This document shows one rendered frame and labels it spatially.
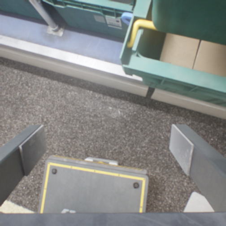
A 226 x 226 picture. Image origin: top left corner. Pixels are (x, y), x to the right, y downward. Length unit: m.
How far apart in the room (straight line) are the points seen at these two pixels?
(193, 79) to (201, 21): 0.08
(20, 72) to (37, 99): 0.33
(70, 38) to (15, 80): 1.04
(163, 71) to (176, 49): 0.13
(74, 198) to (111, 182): 0.27
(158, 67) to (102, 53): 0.61
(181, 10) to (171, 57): 0.18
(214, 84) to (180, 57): 0.13
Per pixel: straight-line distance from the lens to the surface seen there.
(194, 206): 1.58
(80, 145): 1.48
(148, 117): 1.41
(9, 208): 1.91
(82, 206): 1.23
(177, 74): 0.27
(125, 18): 0.63
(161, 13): 0.22
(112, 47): 0.86
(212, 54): 0.41
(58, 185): 1.25
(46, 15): 0.90
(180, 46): 0.39
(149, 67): 0.27
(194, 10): 0.21
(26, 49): 1.02
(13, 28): 1.13
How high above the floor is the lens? 1.40
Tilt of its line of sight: 81 degrees down
